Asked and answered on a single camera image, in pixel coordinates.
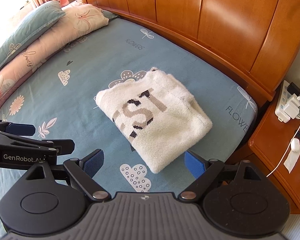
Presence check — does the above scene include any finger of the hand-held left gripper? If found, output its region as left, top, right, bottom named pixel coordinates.
left=0, top=119, right=36, bottom=137
left=0, top=132, right=75, bottom=156

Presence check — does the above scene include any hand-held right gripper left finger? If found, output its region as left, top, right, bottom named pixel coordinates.
left=25, top=149, right=112, bottom=202

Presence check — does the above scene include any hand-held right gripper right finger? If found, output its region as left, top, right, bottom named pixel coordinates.
left=177, top=150, right=265, bottom=203

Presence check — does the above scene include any cream fuzzy sweater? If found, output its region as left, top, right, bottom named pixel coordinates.
left=95, top=66, right=213, bottom=174

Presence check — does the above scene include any wooden nightstand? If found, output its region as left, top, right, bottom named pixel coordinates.
left=224, top=79, right=300, bottom=215

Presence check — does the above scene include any pink floral quilt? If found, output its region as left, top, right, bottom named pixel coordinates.
left=0, top=4, right=110, bottom=117

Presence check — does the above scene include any blue floral bed sheet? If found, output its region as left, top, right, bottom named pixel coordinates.
left=0, top=17, right=258, bottom=230

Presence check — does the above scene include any white paper packet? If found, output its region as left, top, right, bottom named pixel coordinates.
left=283, top=151, right=300, bottom=173

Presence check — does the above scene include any teal floral pillow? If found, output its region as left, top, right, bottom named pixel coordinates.
left=0, top=0, right=67, bottom=74

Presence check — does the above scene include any white power strip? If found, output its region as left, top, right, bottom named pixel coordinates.
left=275, top=80, right=300, bottom=123

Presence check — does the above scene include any black plug adapter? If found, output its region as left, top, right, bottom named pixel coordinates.
left=287, top=82, right=300, bottom=94

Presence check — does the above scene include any wooden headboard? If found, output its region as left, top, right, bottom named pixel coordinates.
left=80, top=0, right=300, bottom=100

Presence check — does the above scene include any white charging cable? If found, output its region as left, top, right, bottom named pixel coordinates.
left=266, top=95, right=300, bottom=178

